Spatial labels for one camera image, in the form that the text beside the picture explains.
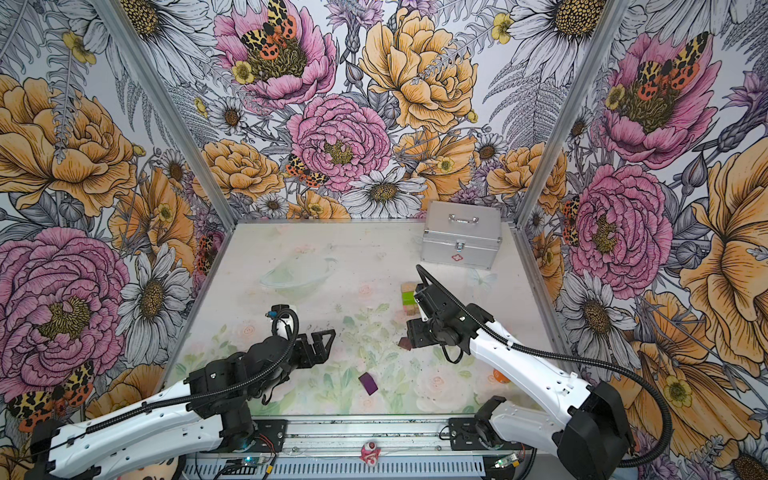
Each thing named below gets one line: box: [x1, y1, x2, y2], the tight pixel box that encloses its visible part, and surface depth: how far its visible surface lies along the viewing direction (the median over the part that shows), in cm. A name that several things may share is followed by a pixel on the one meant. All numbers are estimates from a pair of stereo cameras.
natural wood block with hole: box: [404, 305, 419, 316], surface depth 96 cm
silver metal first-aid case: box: [420, 201, 503, 270], surface depth 103 cm
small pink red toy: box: [360, 441, 382, 466], surface depth 70 cm
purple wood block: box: [358, 372, 378, 396], surface depth 83 cm
